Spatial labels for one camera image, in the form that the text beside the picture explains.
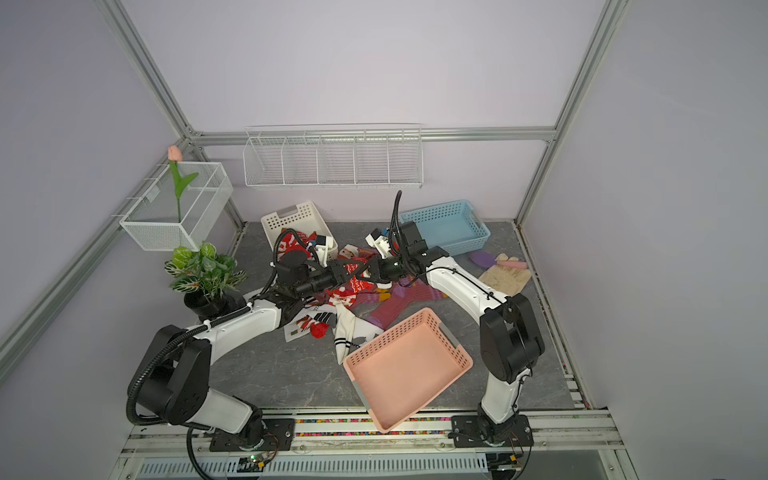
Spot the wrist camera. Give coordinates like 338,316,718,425
365,228,396,259
312,234,338,260

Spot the white plastic basket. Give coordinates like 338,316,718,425
261,201,332,266

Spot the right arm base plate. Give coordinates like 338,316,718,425
447,413,534,448

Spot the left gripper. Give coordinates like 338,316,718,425
296,259,361,299

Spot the artificial pink tulip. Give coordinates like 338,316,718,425
167,146,199,223

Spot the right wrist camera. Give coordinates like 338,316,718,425
365,228,396,259

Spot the pink plastic basket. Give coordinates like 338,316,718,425
343,308,473,433

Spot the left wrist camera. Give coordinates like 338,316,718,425
312,234,338,260

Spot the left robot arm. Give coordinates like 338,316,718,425
125,229,352,449

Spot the pink purple yellow sock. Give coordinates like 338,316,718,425
367,280,446,330

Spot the white wire wall shelf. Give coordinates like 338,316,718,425
242,123,424,188

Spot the beige work glove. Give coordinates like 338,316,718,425
479,253,532,296

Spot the santa face red sock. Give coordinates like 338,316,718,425
328,253,376,307

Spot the green potted plant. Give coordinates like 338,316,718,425
164,241,247,320

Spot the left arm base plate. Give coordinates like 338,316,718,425
209,417,296,452

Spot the red white striped sock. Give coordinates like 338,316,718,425
277,231,317,258

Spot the white sock black pattern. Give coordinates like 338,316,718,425
283,305,336,342

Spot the white mesh wall box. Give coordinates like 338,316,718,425
120,161,233,252

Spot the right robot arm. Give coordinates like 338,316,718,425
369,191,545,446

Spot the blue plastic basket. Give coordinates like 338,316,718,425
399,200,491,256

